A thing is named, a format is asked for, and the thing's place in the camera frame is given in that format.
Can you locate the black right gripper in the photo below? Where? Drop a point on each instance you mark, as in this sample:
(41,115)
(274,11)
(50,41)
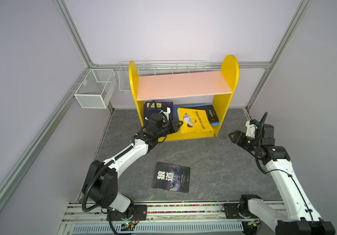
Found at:
(238,138)

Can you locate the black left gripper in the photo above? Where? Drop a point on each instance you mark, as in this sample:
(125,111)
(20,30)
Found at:
(172,125)

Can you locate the yellow cartoon cover book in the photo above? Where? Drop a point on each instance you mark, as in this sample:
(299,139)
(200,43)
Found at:
(194,121)

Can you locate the blue book of fan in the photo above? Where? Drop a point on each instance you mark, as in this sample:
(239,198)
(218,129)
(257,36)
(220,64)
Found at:
(159,108)

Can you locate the black book orange title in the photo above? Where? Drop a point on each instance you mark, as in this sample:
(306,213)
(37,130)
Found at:
(211,114)

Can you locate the black wolf cover book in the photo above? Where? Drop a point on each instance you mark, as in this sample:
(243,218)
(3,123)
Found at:
(171,177)

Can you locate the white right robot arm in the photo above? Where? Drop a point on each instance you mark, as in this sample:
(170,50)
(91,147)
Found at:
(280,182)

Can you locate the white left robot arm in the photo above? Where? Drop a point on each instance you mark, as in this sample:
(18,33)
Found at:
(100,188)

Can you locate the yellow wooden bookshelf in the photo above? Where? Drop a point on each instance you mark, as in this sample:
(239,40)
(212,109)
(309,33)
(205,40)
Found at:
(219,84)

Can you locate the white mesh basket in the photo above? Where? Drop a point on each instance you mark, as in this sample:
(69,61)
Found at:
(96,89)

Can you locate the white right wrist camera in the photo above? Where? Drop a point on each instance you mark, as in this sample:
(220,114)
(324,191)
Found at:
(251,128)

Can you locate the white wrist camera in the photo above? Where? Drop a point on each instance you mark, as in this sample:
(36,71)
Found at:
(166,112)
(251,128)

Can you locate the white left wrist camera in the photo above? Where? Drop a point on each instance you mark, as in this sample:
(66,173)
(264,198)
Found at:
(166,112)

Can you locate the white wire rack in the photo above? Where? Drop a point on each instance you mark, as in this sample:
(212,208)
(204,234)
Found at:
(157,67)

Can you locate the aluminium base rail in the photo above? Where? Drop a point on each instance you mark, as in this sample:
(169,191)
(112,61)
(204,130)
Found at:
(176,218)

